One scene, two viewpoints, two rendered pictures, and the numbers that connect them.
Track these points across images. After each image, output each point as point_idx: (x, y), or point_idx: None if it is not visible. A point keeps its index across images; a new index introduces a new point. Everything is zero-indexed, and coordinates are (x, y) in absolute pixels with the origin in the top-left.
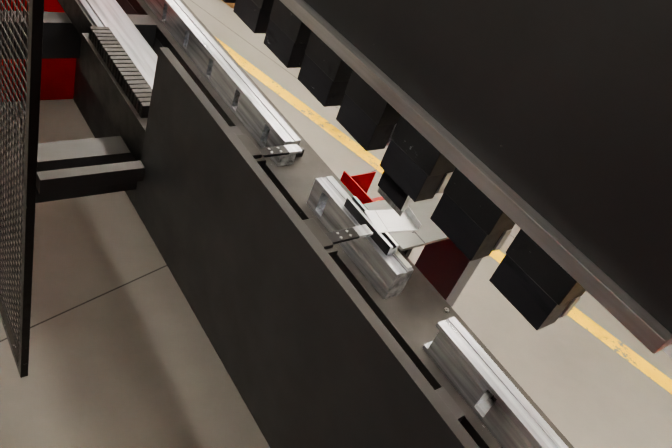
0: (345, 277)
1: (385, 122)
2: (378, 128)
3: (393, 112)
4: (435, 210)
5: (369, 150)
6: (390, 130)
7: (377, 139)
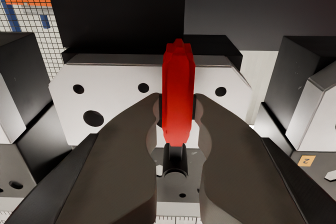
0: (267, 50)
1: (52, 112)
2: (49, 93)
3: (54, 138)
4: (278, 60)
5: (28, 36)
6: (21, 108)
7: (32, 71)
